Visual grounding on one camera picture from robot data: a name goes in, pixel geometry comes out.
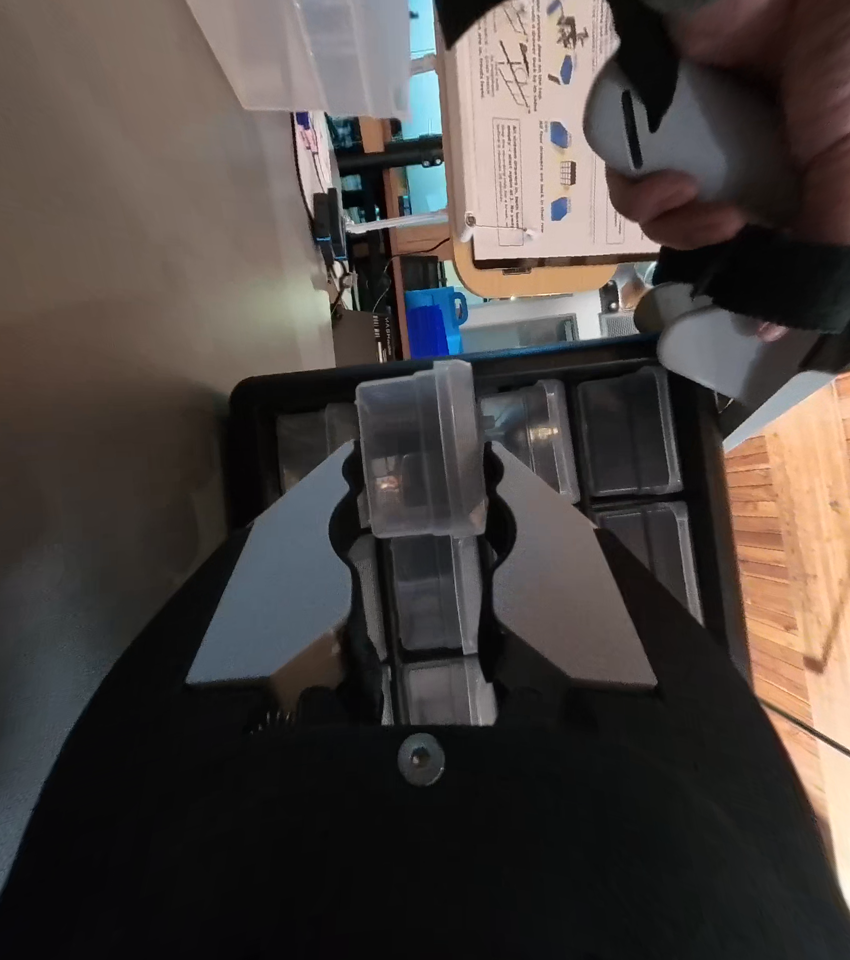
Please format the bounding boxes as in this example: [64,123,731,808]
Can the blue plastic bin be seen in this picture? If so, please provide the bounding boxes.
[404,287,468,358]

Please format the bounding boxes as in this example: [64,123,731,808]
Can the rows of clear drawers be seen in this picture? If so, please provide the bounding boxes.
[275,367,705,727]

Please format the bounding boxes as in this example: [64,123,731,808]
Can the clear plastic drawer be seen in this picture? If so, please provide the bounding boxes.
[355,358,487,540]

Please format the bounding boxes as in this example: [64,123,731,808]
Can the black drawer cabinet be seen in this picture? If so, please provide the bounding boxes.
[228,333,754,729]

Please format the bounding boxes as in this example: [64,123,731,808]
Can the black desk device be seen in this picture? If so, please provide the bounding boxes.
[312,187,354,265]

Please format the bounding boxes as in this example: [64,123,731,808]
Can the wooden board stand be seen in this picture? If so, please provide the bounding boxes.
[453,213,658,301]

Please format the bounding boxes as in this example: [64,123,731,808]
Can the person's left hand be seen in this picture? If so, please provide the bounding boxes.
[605,0,850,252]

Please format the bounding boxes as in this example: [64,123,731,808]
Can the black cable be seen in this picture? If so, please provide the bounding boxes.
[762,703,850,789]

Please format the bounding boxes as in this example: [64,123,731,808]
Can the white instruction sheet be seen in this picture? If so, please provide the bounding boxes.
[443,0,666,264]

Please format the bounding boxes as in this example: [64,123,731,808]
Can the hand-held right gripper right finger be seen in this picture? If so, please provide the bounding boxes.
[479,439,660,702]

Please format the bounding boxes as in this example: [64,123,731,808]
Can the large clear storage bin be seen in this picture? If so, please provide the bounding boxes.
[185,0,412,121]

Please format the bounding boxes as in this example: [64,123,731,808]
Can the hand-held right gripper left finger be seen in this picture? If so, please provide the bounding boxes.
[185,441,367,710]

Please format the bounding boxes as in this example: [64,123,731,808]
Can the dark grey box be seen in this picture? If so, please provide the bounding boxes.
[333,306,397,366]

